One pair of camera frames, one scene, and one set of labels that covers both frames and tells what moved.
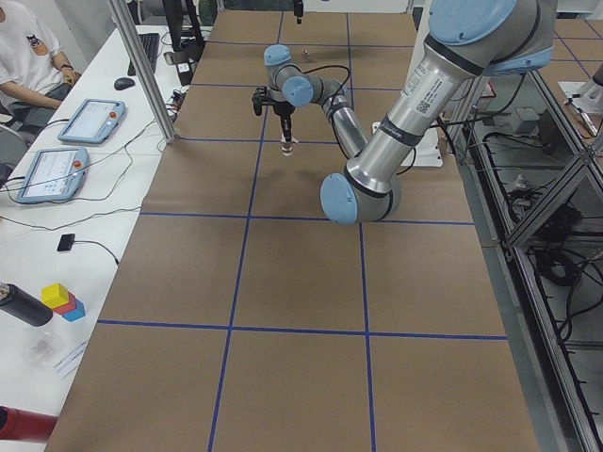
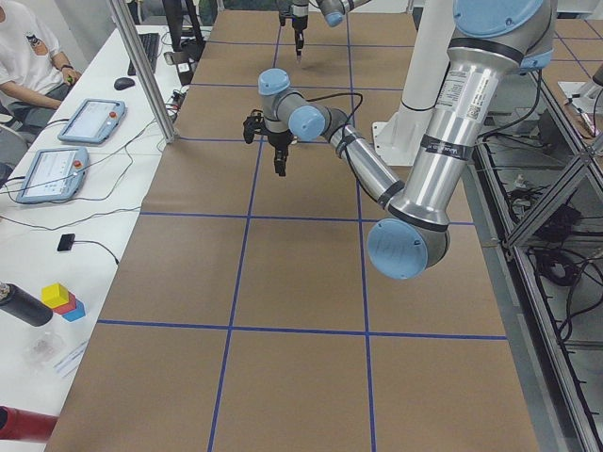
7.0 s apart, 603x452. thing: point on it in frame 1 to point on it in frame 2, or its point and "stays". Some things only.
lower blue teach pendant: [55, 174] stays
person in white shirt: [35, 75] stays
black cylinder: [17, 303] stays
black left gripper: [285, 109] to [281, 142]
